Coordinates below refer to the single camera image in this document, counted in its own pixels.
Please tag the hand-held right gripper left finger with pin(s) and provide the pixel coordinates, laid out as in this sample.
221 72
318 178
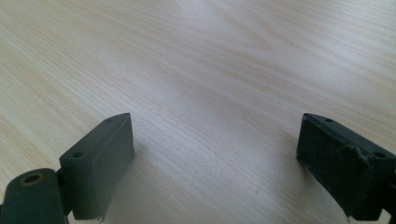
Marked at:
96 168

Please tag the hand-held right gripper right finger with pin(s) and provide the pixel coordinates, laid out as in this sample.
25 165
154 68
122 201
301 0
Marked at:
339 168

